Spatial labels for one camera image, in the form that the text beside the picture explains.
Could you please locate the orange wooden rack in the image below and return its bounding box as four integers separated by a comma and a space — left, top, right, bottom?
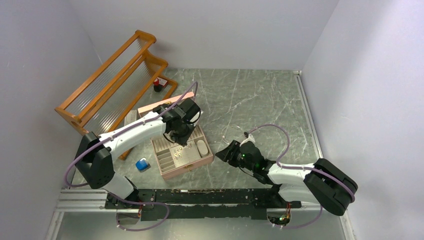
54, 30, 179, 161

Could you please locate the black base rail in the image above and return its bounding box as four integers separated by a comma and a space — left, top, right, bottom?
104, 187, 302, 221

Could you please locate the red black stamp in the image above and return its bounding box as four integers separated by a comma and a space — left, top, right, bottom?
153, 78, 163, 93

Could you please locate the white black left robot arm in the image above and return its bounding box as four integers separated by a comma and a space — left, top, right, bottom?
75, 98, 202, 208

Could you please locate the white oval pad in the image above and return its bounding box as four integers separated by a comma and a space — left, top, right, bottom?
196, 140, 209, 158

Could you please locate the red white small box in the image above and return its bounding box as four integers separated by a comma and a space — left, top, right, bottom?
157, 77, 169, 88

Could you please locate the silver pearl bangle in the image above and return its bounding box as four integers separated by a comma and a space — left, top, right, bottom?
221, 125, 245, 145

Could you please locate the pink jewelry box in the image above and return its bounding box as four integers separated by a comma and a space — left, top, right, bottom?
138, 91, 214, 180

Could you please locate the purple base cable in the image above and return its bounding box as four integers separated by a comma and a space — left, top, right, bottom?
109, 193, 170, 232

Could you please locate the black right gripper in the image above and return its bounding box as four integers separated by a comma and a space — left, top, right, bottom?
215, 139, 255, 172

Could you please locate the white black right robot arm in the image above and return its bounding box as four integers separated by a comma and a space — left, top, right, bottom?
215, 140, 358, 216

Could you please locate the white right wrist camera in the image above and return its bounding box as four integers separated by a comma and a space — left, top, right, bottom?
240, 131, 256, 146

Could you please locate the blue left scraper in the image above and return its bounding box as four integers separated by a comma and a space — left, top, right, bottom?
135, 158, 151, 172

